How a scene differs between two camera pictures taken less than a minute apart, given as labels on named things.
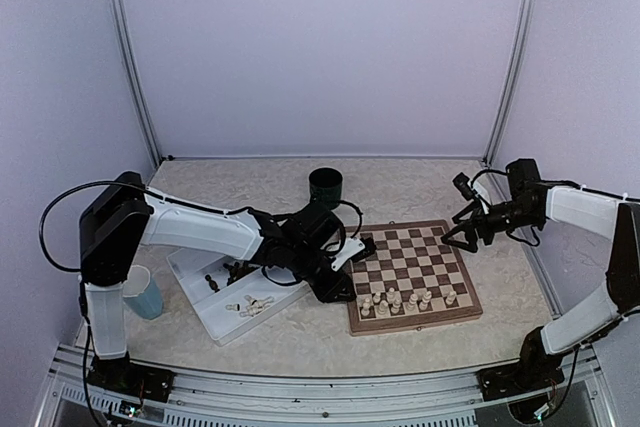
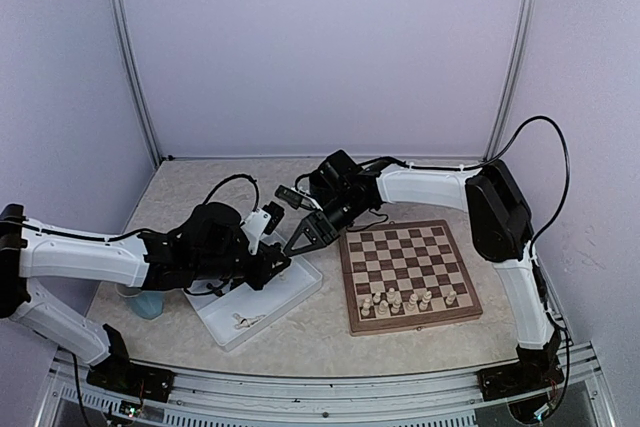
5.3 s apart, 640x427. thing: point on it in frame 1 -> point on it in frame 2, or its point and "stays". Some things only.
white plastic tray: x=229 y=311 stays
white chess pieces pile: x=255 y=307 -> x=246 y=322
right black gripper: x=480 y=220 -> x=318 y=229
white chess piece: x=425 y=300 stays
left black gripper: x=328 y=293 -> x=268 y=256
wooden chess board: x=412 y=280 stays
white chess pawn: x=391 y=295 stays
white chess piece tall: x=412 y=302 stays
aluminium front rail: x=579 y=395 stays
